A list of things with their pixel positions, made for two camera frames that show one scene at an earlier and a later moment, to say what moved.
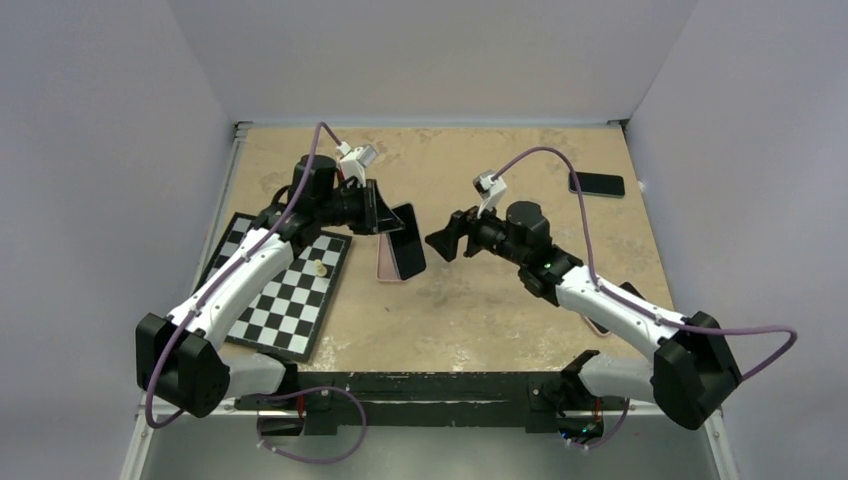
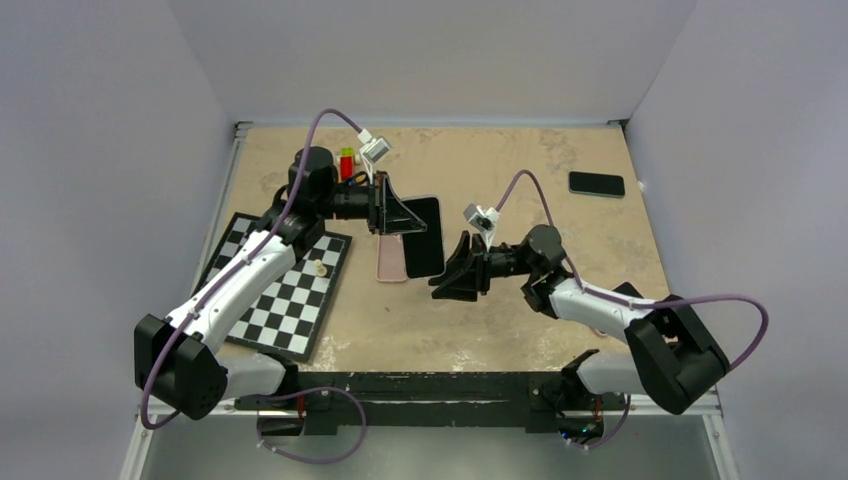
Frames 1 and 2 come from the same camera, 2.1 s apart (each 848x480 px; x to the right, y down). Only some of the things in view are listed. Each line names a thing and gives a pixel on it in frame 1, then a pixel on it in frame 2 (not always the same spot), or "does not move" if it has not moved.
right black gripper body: [484, 233] -> [493, 260]
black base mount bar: [320, 398] does not move
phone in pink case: [625, 285] does not move
